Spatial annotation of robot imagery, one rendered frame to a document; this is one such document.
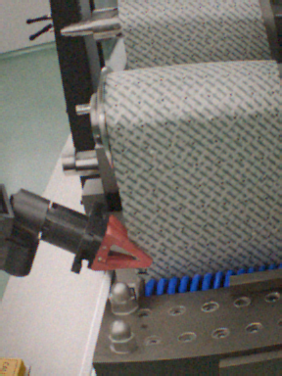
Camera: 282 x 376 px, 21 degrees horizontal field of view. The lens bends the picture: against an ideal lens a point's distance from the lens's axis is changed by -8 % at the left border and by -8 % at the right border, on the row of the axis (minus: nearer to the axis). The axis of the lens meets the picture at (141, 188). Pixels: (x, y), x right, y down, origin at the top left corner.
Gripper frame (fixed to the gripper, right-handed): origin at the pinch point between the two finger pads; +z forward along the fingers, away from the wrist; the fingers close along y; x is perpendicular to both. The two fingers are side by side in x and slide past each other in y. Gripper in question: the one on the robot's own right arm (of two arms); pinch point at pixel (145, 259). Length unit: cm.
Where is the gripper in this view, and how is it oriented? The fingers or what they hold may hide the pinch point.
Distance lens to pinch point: 108.4
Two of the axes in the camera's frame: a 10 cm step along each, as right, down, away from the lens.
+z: 9.3, 3.6, 0.8
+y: -1.0, 4.5, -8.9
